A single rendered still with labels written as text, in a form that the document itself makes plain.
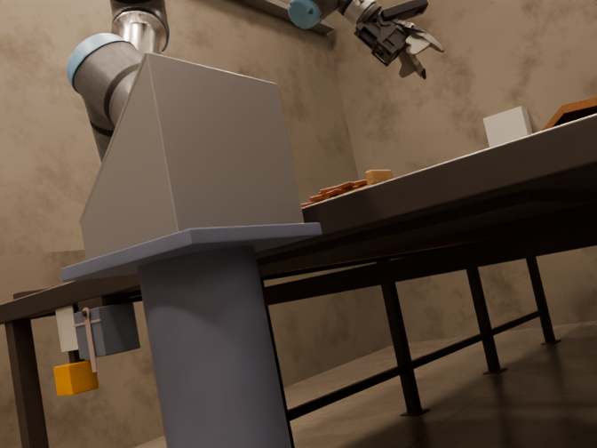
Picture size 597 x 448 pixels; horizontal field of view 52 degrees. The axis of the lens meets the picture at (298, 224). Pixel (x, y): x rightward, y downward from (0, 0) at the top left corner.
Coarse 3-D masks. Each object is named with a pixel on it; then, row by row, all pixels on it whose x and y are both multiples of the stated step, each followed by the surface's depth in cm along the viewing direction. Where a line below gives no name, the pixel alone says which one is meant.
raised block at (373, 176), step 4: (368, 172) 111; (372, 172) 111; (376, 172) 112; (380, 172) 113; (384, 172) 113; (388, 172) 114; (368, 176) 112; (372, 176) 111; (376, 176) 111; (380, 176) 112; (384, 176) 113; (388, 176) 114; (392, 176) 114; (368, 180) 112; (372, 180) 111; (376, 180) 111; (380, 180) 112; (384, 180) 113; (368, 184) 112
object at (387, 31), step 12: (372, 12) 144; (360, 24) 145; (372, 24) 146; (384, 24) 145; (396, 24) 144; (360, 36) 148; (372, 36) 146; (384, 36) 143; (396, 36) 144; (408, 36) 144; (372, 48) 147; (384, 48) 144; (396, 48) 142; (384, 60) 148
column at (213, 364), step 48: (192, 240) 71; (240, 240) 78; (288, 240) 91; (144, 288) 85; (192, 288) 81; (240, 288) 84; (192, 336) 80; (240, 336) 82; (192, 384) 80; (240, 384) 81; (192, 432) 80; (240, 432) 80; (288, 432) 87
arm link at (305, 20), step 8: (296, 0) 137; (304, 0) 137; (312, 0) 137; (320, 0) 138; (328, 0) 139; (336, 0) 143; (288, 8) 140; (296, 8) 139; (304, 8) 137; (312, 8) 137; (320, 8) 139; (328, 8) 141; (336, 8) 145; (296, 16) 140; (304, 16) 139; (312, 16) 138; (320, 16) 140; (296, 24) 142; (304, 24) 140; (312, 24) 139
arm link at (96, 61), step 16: (80, 48) 97; (96, 48) 95; (112, 48) 95; (128, 48) 96; (80, 64) 96; (96, 64) 94; (112, 64) 93; (128, 64) 93; (80, 80) 96; (96, 80) 94; (112, 80) 92; (96, 96) 94; (96, 112) 98; (96, 128) 102; (112, 128) 100
